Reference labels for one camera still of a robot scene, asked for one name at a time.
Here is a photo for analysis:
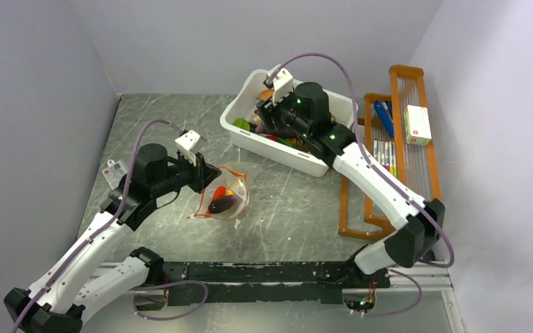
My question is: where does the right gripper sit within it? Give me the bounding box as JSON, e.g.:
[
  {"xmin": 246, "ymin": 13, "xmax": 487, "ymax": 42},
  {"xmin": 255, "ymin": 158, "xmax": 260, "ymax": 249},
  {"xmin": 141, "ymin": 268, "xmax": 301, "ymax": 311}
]
[{"xmin": 257, "ymin": 87, "xmax": 311, "ymax": 138}]

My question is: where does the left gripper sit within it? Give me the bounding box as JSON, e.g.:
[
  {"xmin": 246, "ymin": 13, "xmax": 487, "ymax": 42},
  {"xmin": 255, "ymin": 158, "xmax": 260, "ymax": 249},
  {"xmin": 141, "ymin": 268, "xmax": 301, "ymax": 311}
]
[{"xmin": 151, "ymin": 149, "xmax": 221, "ymax": 197}]

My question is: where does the orange toy carrot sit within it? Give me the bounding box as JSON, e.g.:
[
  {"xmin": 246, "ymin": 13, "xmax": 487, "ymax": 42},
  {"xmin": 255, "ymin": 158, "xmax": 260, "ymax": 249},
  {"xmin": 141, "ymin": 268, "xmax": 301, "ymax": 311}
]
[{"xmin": 211, "ymin": 186, "xmax": 228, "ymax": 201}]

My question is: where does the clear zip top bag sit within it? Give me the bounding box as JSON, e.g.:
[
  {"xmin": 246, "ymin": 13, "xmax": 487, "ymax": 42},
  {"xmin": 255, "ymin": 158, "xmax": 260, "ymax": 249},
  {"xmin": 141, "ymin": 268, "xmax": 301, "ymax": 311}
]
[{"xmin": 187, "ymin": 162, "xmax": 262, "ymax": 221}]

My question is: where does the purple toy eggplant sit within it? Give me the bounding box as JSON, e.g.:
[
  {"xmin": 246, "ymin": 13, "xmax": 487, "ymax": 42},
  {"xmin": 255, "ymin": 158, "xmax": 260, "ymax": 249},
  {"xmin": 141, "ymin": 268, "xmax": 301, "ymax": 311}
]
[{"xmin": 208, "ymin": 194, "xmax": 238, "ymax": 214}]

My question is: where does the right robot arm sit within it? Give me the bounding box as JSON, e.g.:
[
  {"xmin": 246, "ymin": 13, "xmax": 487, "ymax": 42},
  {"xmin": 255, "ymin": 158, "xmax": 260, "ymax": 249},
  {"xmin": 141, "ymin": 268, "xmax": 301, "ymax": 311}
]
[{"xmin": 257, "ymin": 82, "xmax": 446, "ymax": 287}]

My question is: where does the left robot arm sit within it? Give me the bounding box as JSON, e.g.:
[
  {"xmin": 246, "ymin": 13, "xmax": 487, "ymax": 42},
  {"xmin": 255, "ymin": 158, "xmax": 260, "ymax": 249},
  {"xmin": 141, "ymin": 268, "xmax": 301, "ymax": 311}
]
[{"xmin": 3, "ymin": 144, "xmax": 221, "ymax": 332}]

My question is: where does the white plastic food bin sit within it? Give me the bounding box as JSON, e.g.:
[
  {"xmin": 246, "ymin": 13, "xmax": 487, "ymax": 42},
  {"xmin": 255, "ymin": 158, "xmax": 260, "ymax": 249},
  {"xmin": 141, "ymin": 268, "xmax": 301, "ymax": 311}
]
[{"xmin": 220, "ymin": 69, "xmax": 362, "ymax": 177}]

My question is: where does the orange toy melon slice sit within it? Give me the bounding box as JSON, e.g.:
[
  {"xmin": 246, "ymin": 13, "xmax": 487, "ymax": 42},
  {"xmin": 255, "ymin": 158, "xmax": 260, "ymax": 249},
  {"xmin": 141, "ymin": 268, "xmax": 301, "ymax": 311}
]
[{"xmin": 257, "ymin": 89, "xmax": 274, "ymax": 101}]

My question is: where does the green toy lime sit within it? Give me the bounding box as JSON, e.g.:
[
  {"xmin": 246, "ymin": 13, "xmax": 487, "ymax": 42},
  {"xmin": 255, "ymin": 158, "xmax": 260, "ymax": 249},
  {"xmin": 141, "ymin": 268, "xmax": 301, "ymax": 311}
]
[{"xmin": 232, "ymin": 118, "xmax": 251, "ymax": 132}]

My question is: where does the white tag card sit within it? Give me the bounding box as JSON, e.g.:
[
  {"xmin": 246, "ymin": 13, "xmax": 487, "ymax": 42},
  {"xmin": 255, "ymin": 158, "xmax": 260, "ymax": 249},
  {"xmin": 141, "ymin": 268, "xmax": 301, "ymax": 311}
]
[{"xmin": 101, "ymin": 160, "xmax": 127, "ymax": 189}]

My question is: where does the set of coloured markers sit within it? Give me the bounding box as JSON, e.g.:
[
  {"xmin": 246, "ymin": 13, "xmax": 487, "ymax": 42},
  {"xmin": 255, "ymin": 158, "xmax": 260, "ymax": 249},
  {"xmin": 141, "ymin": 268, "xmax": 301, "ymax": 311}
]
[{"xmin": 373, "ymin": 139, "xmax": 398, "ymax": 177}]

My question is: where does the orange wooden rack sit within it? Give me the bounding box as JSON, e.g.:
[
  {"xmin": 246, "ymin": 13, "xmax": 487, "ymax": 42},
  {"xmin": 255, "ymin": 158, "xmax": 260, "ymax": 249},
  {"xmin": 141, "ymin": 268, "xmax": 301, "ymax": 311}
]
[{"xmin": 338, "ymin": 65, "xmax": 442, "ymax": 241}]

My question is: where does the white small carton box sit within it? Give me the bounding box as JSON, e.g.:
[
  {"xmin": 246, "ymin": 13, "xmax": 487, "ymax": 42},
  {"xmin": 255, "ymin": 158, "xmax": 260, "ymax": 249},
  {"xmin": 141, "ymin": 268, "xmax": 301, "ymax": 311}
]
[{"xmin": 404, "ymin": 105, "xmax": 432, "ymax": 146}]

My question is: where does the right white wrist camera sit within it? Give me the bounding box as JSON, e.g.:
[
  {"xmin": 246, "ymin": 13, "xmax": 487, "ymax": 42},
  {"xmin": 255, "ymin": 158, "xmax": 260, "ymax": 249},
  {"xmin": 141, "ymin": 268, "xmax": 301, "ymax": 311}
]
[{"xmin": 264, "ymin": 64, "xmax": 294, "ymax": 105}]

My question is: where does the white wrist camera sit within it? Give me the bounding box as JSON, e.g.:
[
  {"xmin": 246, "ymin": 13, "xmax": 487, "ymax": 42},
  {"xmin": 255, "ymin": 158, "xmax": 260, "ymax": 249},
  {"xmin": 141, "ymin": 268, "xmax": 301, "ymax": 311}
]
[
  {"xmin": 174, "ymin": 130, "xmax": 202, "ymax": 167},
  {"xmin": 264, "ymin": 64, "xmax": 294, "ymax": 105}
]

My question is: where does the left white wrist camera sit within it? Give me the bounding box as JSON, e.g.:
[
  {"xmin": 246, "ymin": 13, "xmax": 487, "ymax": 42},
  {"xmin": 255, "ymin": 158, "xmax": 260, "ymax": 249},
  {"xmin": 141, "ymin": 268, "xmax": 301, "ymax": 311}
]
[{"xmin": 174, "ymin": 130, "xmax": 202, "ymax": 167}]

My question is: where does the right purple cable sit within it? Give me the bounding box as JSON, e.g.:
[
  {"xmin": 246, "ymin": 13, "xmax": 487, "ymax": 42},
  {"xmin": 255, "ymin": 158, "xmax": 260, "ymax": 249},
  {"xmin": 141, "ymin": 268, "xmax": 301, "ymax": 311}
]
[{"xmin": 266, "ymin": 51, "xmax": 456, "ymax": 318}]

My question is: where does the purple cable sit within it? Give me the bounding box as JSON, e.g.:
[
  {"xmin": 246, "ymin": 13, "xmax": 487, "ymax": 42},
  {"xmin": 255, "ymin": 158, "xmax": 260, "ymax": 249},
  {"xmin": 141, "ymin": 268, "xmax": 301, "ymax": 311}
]
[
  {"xmin": 11, "ymin": 118, "xmax": 210, "ymax": 333},
  {"xmin": 266, "ymin": 51, "xmax": 456, "ymax": 318}
]

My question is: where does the blue handled tool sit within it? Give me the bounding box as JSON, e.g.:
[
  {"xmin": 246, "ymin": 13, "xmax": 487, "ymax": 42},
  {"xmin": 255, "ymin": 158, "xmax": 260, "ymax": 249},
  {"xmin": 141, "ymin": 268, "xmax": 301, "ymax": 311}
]
[{"xmin": 373, "ymin": 100, "xmax": 394, "ymax": 139}]

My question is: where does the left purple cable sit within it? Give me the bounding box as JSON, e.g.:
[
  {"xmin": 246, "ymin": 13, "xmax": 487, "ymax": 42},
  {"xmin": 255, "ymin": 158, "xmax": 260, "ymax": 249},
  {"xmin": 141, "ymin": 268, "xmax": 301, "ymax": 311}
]
[{"xmin": 11, "ymin": 118, "xmax": 210, "ymax": 333}]

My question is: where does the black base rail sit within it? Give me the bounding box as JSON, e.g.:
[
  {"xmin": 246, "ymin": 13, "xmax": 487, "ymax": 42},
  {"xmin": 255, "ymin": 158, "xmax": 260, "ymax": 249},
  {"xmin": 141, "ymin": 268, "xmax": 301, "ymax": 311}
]
[{"xmin": 140, "ymin": 261, "xmax": 390, "ymax": 306}]

